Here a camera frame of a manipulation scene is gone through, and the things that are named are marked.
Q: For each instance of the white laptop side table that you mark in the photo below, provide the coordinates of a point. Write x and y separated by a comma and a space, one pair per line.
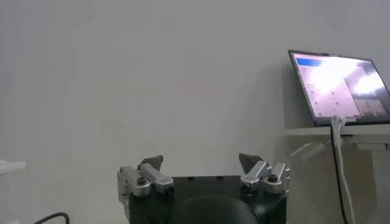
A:
304, 131

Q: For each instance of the open grey laptop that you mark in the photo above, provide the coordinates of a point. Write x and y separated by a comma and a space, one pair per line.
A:
335, 85

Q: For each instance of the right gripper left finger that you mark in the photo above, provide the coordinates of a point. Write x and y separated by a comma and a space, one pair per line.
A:
152, 175

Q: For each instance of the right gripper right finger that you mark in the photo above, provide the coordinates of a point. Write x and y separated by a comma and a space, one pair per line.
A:
259, 175

